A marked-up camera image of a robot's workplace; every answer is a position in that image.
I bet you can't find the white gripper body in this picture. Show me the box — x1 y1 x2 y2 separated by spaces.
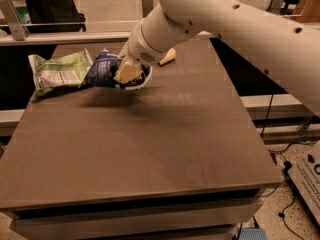
119 21 167 66

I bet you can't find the green jalapeno chip bag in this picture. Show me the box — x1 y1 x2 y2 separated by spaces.
28 49 93 100

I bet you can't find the blue chip bag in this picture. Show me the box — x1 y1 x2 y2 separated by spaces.
79 48 154 92

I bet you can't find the middle metal rail bracket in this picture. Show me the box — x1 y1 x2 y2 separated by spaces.
141 0 154 17

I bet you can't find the white printed board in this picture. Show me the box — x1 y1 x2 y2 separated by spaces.
288 142 320 225

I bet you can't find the blue box under table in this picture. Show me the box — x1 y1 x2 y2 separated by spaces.
238 228 268 240

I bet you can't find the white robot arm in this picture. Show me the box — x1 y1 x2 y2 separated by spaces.
114 0 320 115

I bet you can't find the black office chair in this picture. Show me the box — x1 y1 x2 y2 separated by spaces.
25 0 86 33

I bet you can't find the left metal rail bracket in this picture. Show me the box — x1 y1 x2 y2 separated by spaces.
0 0 29 41

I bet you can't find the black floor cable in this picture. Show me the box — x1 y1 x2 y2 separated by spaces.
269 150 306 240

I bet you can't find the yellow sponge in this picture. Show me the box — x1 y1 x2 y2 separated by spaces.
158 48 176 66

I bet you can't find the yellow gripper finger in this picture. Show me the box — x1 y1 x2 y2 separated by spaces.
114 57 142 84

